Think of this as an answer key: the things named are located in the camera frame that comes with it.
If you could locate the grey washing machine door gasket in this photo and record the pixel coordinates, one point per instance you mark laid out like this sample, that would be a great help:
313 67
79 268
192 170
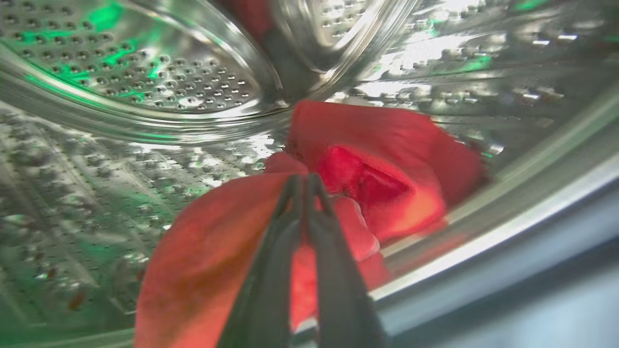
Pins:
522 290

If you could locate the red garment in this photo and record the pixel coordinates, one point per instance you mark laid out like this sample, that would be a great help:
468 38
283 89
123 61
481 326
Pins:
387 159

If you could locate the stainless steel washing machine drum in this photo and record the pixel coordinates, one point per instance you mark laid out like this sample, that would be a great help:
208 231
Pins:
145 96

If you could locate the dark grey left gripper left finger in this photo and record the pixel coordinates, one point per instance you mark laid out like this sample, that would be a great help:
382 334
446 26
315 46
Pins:
268 290

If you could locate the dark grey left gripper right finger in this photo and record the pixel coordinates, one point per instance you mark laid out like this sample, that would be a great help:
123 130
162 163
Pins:
338 295

